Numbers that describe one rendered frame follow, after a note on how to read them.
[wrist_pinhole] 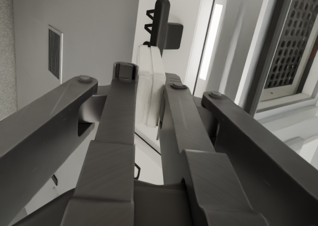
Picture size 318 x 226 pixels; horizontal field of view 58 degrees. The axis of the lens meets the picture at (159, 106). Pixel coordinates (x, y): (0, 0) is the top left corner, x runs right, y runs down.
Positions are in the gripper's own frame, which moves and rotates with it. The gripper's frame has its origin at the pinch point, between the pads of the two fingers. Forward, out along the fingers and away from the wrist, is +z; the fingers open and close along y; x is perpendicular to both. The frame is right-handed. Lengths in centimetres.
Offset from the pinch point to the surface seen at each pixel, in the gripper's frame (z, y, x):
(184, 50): 13.9, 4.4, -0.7
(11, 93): 91, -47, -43
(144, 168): 16.8, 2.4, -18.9
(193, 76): 13.7, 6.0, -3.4
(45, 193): 94, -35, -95
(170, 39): 13.5, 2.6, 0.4
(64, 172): 46, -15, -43
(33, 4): 66, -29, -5
